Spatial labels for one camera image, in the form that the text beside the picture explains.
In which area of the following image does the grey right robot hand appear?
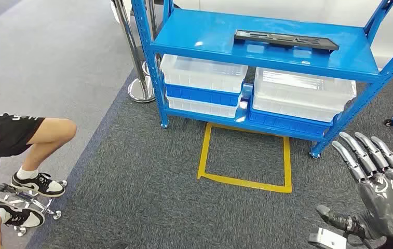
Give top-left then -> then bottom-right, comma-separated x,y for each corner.
316,132 -> 393,241

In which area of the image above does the black plastic panel part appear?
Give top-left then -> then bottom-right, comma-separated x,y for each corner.
234,29 -> 340,52

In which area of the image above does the blue plastic bin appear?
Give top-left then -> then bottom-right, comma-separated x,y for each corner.
249,108 -> 334,136
164,83 -> 242,107

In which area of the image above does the clear plastic bin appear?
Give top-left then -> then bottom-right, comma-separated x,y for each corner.
166,95 -> 241,119
159,53 -> 249,94
252,67 -> 358,123

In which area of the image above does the white car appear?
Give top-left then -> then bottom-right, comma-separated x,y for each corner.
110,0 -> 393,80

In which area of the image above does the chrome wheeled stool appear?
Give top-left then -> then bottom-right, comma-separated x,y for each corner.
0,158 -> 68,238

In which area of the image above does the seated person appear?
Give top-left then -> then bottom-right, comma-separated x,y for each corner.
0,108 -> 77,249

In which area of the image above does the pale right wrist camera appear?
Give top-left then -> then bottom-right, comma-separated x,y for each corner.
308,227 -> 347,249

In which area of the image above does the chrome stanchion post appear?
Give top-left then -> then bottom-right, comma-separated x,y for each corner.
112,0 -> 156,103
142,0 -> 162,77

